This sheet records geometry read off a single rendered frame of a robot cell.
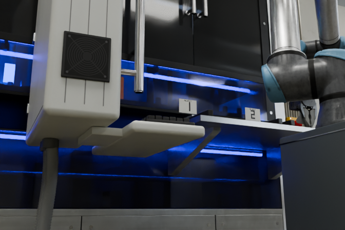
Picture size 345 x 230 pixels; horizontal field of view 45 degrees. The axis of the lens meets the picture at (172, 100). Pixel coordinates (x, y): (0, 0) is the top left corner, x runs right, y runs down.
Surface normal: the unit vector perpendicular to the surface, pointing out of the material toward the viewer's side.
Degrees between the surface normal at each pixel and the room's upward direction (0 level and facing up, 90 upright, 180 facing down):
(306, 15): 90
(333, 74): 94
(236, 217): 90
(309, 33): 90
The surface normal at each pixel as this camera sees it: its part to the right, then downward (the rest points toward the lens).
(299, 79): -0.36, -0.01
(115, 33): 0.40, -0.25
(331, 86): -0.69, -0.19
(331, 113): -0.71, -0.46
